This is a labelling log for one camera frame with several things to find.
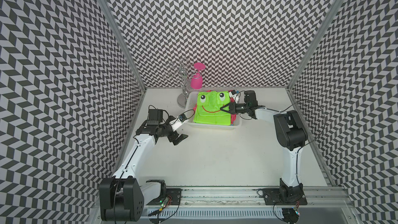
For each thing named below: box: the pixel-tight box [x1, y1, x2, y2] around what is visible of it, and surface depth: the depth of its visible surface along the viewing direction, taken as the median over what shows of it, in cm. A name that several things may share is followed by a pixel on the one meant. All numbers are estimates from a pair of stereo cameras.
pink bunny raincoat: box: [192, 89, 237, 125], surface depth 94 cm
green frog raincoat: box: [193, 90, 232, 126], surface depth 95 cm
